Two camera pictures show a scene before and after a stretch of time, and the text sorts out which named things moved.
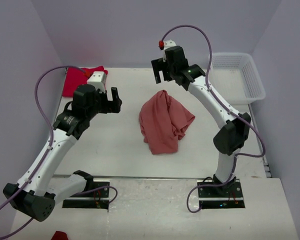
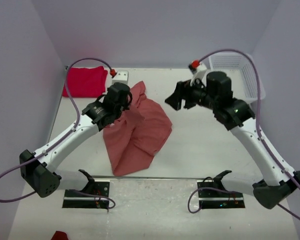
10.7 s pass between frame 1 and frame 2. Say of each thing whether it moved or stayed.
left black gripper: moved
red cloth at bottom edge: stayed
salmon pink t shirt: moved
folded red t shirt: stayed
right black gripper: moved
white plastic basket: stayed
